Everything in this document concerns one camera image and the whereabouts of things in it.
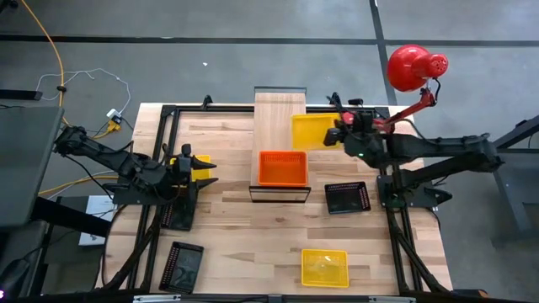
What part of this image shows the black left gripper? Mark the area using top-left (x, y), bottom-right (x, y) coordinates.
top-left (162, 155), bottom-right (220, 199)

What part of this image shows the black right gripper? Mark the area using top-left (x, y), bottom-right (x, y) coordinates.
top-left (323, 109), bottom-right (376, 148)

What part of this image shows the yellow plastic basket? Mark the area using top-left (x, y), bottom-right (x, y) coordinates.
top-left (169, 154), bottom-right (212, 183)
top-left (291, 112), bottom-right (343, 152)
top-left (301, 247), bottom-right (350, 289)

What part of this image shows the orange plastic basket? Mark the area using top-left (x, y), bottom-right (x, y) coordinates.
top-left (257, 150), bottom-right (309, 188)

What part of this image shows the red desk lamp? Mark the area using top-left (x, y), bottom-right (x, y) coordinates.
top-left (340, 44), bottom-right (450, 135)

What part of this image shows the white paper sheet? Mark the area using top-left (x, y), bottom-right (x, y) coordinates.
top-left (78, 194), bottom-right (118, 247)

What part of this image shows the grey cabinet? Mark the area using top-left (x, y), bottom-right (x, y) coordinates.
top-left (0, 104), bottom-right (65, 228)

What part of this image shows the grey metal stand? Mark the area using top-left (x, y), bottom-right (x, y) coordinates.
top-left (490, 115), bottom-right (539, 245)

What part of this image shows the black office chair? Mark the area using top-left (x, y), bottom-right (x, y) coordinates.
top-left (0, 221), bottom-right (50, 302)

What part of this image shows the black floor strip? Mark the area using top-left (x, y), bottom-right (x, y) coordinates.
top-left (0, 88), bottom-right (43, 102)

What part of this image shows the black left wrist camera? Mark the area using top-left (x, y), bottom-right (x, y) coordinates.
top-left (179, 143), bottom-right (194, 169)

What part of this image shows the black frame wooden shelf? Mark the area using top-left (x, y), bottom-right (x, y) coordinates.
top-left (248, 86), bottom-right (312, 204)

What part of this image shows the black metal table frame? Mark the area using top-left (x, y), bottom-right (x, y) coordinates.
top-left (100, 103), bottom-right (454, 303)

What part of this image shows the white cable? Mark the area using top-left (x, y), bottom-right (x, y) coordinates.
top-left (35, 67), bottom-right (132, 117)

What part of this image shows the yellow cable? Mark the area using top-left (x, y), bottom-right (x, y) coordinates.
top-left (19, 0), bottom-right (122, 197)

